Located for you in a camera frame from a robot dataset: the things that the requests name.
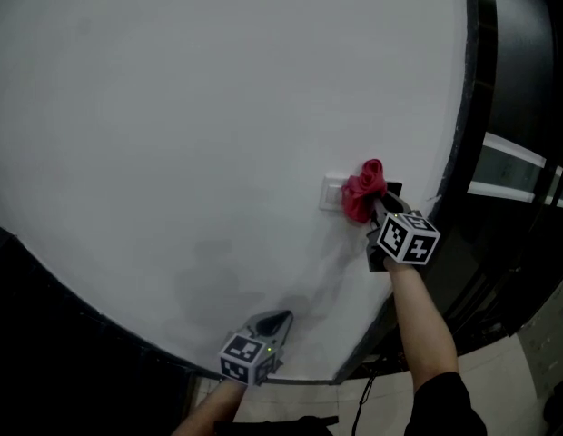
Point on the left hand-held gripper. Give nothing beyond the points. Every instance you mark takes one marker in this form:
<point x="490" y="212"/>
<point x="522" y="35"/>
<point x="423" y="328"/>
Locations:
<point x="243" y="361"/>

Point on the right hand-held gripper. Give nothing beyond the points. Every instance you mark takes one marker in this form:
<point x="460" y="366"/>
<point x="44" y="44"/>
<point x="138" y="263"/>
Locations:
<point x="408" y="241"/>

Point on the red cleaning cloth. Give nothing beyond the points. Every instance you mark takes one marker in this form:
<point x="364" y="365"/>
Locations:
<point x="363" y="189"/>

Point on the white wall switch plate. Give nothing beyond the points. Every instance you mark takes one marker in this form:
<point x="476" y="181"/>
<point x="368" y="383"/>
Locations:
<point x="331" y="193"/>

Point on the person's left forearm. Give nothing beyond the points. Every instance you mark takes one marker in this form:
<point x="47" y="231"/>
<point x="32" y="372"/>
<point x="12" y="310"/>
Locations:
<point x="213" y="407"/>

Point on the person's right forearm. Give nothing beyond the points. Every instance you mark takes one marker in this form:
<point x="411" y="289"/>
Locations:
<point x="422" y="325"/>

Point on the glass door with frosted band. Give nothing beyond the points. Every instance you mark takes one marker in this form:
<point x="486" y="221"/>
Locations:
<point x="504" y="171"/>

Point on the person's black top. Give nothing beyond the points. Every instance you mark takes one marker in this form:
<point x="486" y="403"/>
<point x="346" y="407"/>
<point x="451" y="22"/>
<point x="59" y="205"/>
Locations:
<point x="445" y="407"/>

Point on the black wall access panel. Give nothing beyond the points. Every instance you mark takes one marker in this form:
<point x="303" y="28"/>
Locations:
<point x="393" y="188"/>

